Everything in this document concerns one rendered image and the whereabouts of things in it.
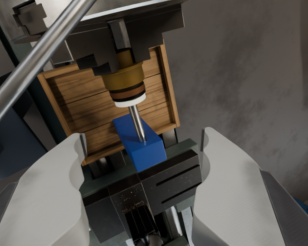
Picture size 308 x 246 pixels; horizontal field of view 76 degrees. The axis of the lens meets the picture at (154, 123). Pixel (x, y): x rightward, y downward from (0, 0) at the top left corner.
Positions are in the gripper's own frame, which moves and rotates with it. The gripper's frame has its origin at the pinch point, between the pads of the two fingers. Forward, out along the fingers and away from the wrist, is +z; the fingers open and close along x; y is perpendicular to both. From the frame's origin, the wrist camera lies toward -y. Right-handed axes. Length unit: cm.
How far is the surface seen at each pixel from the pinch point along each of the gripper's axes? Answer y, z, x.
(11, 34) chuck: -5.4, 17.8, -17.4
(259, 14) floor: -9, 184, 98
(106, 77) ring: 2.8, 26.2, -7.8
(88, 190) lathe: 43, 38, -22
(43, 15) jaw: -7.4, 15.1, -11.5
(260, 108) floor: 82, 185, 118
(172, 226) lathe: 83, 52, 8
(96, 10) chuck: -7.7, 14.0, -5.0
